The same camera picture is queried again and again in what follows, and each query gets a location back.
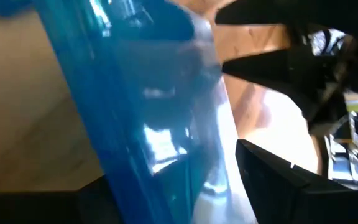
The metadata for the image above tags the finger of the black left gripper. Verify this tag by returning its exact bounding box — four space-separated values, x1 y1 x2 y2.
221 49 333 121
214 0 291 26

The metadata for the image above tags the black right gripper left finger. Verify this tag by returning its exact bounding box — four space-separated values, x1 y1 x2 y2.
76 175 122 224

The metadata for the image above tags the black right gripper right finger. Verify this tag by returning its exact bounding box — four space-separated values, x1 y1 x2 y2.
236 139 349 224

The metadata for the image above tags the blue jewel case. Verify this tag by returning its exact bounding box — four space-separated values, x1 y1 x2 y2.
32 0 239 224

